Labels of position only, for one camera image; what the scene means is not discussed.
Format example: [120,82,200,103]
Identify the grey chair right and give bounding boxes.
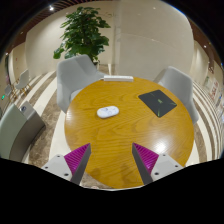
[154,66,199,124]

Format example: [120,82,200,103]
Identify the distant white chair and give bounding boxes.
[15,70,29,93]

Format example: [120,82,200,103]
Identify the black mouse pad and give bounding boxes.
[139,90,177,118]

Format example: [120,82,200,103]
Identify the white keyboard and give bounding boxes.
[103,75,134,82]

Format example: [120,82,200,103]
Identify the grey chair left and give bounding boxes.
[56,55,105,113]

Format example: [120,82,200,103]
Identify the grey chair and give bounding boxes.
[154,66,199,124]
[56,55,105,113]

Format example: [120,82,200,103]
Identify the green potted plant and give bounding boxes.
[53,7,110,64]

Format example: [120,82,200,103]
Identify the round wooden table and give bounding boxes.
[65,78,194,189]

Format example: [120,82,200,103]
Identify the white computer mouse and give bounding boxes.
[97,106,119,119]

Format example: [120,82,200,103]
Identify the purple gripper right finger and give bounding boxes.
[132,143,182,185]

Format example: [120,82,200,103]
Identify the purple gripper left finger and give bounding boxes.
[42,143,91,185]

